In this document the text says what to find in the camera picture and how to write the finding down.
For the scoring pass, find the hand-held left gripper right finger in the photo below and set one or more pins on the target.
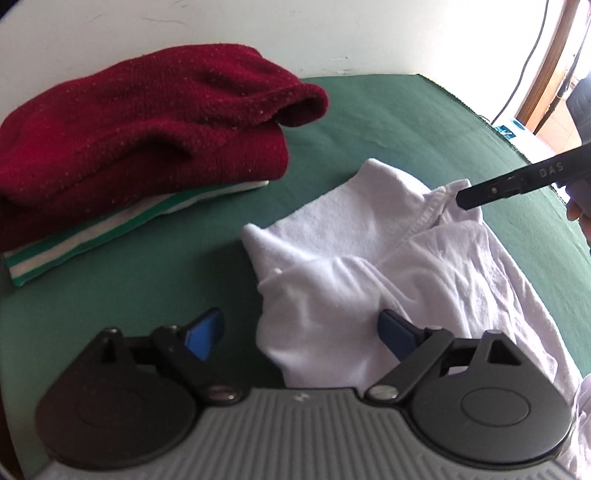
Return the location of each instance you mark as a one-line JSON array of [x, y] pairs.
[[395, 334]]

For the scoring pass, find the person's right hand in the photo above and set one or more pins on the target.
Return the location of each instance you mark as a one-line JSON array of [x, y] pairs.
[[581, 226]]

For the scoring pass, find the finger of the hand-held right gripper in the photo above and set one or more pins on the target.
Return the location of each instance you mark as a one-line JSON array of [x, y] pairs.
[[489, 189]]

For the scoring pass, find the green white striped garment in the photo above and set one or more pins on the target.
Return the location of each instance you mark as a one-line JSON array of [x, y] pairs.
[[92, 240]]

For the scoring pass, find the white side table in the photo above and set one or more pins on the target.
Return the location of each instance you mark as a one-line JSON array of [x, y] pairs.
[[540, 144]]

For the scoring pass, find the white shirt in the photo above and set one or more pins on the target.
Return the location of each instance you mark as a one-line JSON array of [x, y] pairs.
[[346, 258]]

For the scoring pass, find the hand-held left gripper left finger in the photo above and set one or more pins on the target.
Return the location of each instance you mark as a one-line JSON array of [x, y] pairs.
[[205, 332]]

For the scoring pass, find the green table cloth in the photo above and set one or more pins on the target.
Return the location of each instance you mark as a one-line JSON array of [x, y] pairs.
[[369, 124]]

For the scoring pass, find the wooden door frame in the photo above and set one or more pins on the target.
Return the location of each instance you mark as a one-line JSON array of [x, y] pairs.
[[554, 60]]

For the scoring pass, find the red knitted sweater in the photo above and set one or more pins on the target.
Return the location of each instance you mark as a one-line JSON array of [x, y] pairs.
[[138, 129]]

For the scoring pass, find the blue tray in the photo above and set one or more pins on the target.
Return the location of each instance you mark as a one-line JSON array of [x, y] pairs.
[[510, 130]]

